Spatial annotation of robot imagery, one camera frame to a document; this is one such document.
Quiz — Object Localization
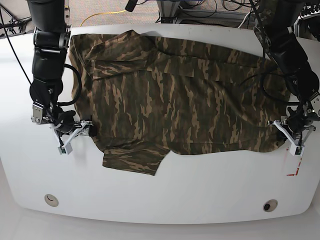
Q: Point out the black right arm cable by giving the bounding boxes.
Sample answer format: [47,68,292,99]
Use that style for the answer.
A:
[56,63,83,107]

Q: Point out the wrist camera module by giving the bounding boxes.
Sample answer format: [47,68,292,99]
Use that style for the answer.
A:
[58,143,73,155]
[289,143,305,156]

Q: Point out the yellow cable on floor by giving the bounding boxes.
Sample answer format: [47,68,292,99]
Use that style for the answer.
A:
[79,8,126,28]

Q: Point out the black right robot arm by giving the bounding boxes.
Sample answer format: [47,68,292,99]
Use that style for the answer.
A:
[27,0,95,154]

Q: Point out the camouflage T-shirt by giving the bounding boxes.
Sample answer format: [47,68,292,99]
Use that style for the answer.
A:
[69,30,290,175]

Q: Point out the black tripod stand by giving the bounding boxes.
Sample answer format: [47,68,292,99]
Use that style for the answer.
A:
[0,0,35,36]

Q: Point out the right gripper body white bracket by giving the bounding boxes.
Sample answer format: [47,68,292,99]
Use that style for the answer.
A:
[48,110,88,147]

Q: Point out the aluminium frame post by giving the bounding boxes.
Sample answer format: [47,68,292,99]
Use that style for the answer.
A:
[156,0,181,24]

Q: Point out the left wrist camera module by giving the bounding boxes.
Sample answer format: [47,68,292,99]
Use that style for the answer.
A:
[289,143,305,156]

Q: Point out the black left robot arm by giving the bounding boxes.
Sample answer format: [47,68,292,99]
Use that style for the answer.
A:
[251,0,320,155]

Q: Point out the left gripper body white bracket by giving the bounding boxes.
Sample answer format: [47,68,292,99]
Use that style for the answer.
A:
[267,116,316,150]

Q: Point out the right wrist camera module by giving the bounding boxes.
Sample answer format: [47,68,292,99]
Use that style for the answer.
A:
[58,143,73,155]

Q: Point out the red tape rectangle marking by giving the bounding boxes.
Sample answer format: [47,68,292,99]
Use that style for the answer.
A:
[284,153,303,177]

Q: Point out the table grommet hole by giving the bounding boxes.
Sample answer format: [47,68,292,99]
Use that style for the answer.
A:
[44,194,59,208]
[262,199,278,213]

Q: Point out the left table grommet hole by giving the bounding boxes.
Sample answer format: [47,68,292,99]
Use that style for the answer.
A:
[44,194,59,208]

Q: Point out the right table grommet hole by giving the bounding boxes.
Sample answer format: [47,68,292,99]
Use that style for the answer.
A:
[262,199,278,213]

